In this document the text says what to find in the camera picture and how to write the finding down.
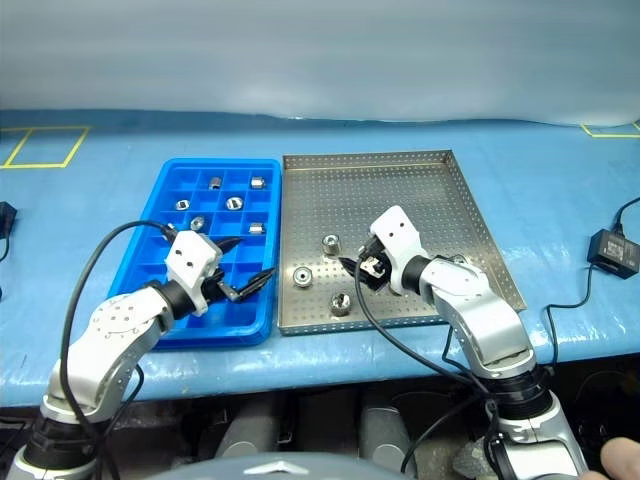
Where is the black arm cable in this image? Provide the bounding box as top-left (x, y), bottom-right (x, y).
top-left (59, 221), bottom-right (176, 480)
top-left (353, 239), bottom-right (506, 476)

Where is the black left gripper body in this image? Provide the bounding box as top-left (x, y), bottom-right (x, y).
top-left (202, 269), bottom-right (241, 304)

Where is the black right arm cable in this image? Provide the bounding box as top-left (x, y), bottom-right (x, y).
top-left (353, 239), bottom-right (506, 476)

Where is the blue compartment tray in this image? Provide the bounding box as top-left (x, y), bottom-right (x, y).
top-left (108, 158), bottom-right (282, 350)

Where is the black power adapter with label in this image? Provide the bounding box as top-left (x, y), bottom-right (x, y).
top-left (587, 228), bottom-right (640, 280)

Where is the plain black power adapter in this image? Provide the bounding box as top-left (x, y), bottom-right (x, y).
top-left (0, 202), bottom-right (19, 236)

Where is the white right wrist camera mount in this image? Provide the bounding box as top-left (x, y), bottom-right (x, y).
top-left (368, 204), bottom-right (426, 296)

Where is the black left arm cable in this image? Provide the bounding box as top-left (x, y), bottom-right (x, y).
top-left (59, 221), bottom-right (176, 480)

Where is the black adapter input cable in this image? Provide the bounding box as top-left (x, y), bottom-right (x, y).
top-left (615, 196), bottom-right (640, 236)

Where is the grey dome with emblem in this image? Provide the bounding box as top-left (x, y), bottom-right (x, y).
top-left (164, 452), bottom-right (416, 480)

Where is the perforated metal tray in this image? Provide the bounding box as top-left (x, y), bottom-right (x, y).
top-left (276, 148), bottom-right (528, 337)

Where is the person's bare hand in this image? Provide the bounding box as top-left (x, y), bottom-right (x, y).
top-left (602, 437), bottom-right (640, 480)

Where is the black adapter output cable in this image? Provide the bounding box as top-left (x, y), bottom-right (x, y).
top-left (544, 264), bottom-right (599, 366)

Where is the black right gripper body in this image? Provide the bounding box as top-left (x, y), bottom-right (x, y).
top-left (357, 247), bottom-right (394, 286)

